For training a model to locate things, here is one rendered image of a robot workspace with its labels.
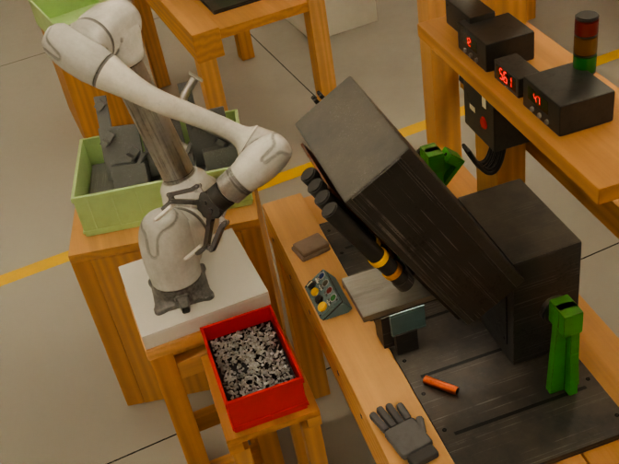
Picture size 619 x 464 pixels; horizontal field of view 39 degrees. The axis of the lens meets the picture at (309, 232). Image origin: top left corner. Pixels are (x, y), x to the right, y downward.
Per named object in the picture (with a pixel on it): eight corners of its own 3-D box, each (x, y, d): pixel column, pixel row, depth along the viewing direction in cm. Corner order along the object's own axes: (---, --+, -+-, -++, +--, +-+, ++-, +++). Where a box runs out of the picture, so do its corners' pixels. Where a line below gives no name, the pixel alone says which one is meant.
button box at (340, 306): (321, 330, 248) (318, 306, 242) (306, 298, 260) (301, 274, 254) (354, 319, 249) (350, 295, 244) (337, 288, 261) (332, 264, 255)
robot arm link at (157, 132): (173, 253, 273) (203, 213, 289) (216, 249, 265) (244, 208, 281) (54, 25, 236) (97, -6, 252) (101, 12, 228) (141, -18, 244)
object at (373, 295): (364, 326, 213) (363, 317, 211) (342, 286, 226) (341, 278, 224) (509, 278, 219) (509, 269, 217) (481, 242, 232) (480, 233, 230)
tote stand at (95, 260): (127, 406, 354) (67, 256, 306) (131, 320, 395) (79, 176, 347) (293, 373, 356) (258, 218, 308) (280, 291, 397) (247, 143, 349)
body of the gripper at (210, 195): (240, 203, 238) (216, 223, 241) (221, 178, 239) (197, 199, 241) (230, 205, 231) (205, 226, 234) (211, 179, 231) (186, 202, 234)
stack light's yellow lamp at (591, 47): (580, 60, 190) (581, 41, 187) (568, 52, 194) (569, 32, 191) (601, 54, 191) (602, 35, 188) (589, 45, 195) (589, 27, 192)
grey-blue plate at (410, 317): (395, 356, 231) (391, 318, 223) (392, 351, 233) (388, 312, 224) (428, 345, 233) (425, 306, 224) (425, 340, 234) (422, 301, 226)
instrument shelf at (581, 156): (598, 205, 173) (599, 189, 170) (417, 36, 243) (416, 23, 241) (708, 170, 177) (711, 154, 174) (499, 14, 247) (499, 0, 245)
